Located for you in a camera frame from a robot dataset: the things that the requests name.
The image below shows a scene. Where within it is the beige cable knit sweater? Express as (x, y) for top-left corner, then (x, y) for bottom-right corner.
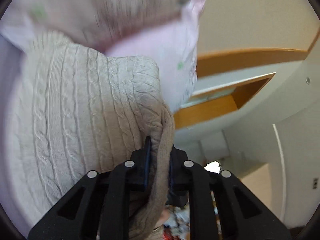
(8, 31), (175, 239)

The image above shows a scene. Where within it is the lavender bed sheet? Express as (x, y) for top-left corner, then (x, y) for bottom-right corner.
(1, 37), (30, 238)

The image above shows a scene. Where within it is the pink floral pillow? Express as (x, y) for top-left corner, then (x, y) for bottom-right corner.
(105, 0), (206, 112)

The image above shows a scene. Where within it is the wooden framed window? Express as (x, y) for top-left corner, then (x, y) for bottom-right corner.
(174, 33), (319, 129)

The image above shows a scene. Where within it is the beige floral pillow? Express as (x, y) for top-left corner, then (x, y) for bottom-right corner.
(1, 0), (190, 50)

